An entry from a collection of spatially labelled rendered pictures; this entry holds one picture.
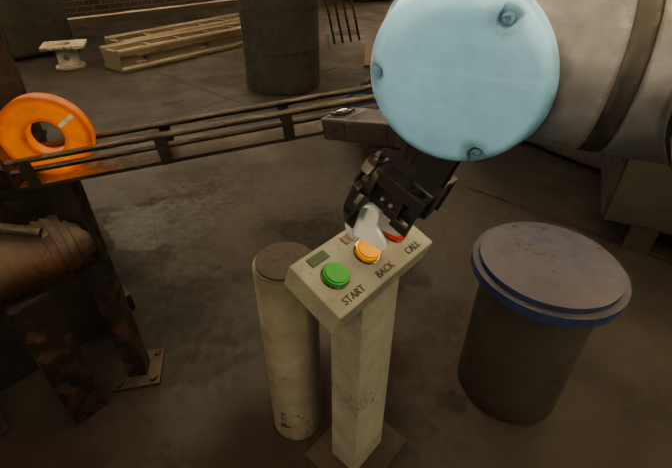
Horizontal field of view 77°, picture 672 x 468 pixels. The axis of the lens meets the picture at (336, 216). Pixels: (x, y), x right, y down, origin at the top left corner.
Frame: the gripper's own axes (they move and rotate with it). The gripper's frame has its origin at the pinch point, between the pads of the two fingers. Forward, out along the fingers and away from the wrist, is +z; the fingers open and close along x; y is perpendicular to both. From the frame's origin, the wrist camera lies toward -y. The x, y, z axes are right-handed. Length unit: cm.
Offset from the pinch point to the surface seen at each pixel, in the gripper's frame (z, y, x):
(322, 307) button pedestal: 11.5, 2.5, -4.9
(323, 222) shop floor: 92, -45, 70
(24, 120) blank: 17, -60, -18
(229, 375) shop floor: 80, -16, -2
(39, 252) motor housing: 38, -48, -26
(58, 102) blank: 13, -58, -13
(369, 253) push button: 9.3, 1.2, 6.5
